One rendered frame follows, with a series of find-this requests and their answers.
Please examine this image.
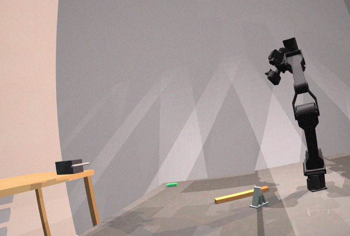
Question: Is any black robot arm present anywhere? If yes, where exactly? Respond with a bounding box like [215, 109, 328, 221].
[268, 37, 327, 192]

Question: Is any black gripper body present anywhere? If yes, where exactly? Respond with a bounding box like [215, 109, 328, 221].
[267, 47, 290, 85]

